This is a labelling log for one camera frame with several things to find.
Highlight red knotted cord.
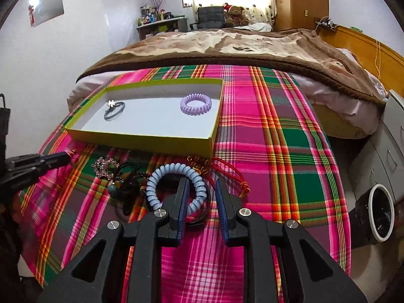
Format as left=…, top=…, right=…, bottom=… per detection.
left=186, top=155, right=251, bottom=198

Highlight beaded bracelet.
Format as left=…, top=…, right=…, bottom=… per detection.
left=107, top=176, right=149, bottom=197

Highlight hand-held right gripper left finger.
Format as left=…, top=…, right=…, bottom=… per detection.
left=36, top=177, right=190, bottom=303

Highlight white pillow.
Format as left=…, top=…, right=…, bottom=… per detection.
left=243, top=22, right=272, bottom=32

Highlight brown teddy bear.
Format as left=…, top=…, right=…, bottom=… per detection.
left=222, top=3, right=250, bottom=28

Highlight wooden wardrobe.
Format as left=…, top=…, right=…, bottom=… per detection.
left=273, top=0, right=330, bottom=32

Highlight black hair tie gold rings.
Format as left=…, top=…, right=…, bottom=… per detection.
left=115, top=161, right=149, bottom=217

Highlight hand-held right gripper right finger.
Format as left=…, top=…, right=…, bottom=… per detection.
left=215, top=177, right=368, bottom=303

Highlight grey flower hair tie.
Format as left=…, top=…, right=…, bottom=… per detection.
left=104, top=100, right=126, bottom=121

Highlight cluster of bottles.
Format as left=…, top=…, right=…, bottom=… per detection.
left=137, top=3, right=175, bottom=26

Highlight black trash bin white rim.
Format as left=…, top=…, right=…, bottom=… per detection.
left=349, top=184, right=395, bottom=250

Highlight plaid cloth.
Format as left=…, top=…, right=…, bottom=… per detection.
left=17, top=65, right=352, bottom=303

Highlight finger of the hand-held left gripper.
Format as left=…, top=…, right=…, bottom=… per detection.
left=9, top=151, right=72, bottom=173
left=0, top=168, right=45, bottom=196

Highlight black smart band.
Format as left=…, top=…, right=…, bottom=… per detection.
left=185, top=205, right=211, bottom=228

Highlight wall poster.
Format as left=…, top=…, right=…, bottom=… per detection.
left=29, top=0, right=65, bottom=28

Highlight yellow mattress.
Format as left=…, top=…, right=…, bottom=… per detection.
left=316, top=103, right=371, bottom=140

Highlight grey cabinet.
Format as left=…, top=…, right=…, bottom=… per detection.
left=349, top=90, right=404, bottom=203

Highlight cluttered wooden desk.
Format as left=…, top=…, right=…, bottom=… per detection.
left=136, top=17, right=189, bottom=41

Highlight light blue spiral hair tie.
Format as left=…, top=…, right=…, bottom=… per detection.
left=146, top=163, right=206, bottom=218

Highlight brown blanket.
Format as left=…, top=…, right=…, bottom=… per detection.
left=77, top=28, right=387, bottom=105

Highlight wooden headboard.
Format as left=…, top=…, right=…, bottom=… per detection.
left=317, top=25, right=404, bottom=94

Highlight yellow-green shallow box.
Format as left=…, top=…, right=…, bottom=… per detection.
left=65, top=78, right=224, bottom=159

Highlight dark grey chair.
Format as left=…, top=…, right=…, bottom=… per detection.
left=190, top=6, right=226, bottom=31

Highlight purple spiral hair tie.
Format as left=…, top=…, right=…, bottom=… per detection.
left=180, top=93, right=212, bottom=115

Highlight white power strip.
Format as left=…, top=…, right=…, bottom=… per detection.
left=315, top=17, right=335, bottom=30

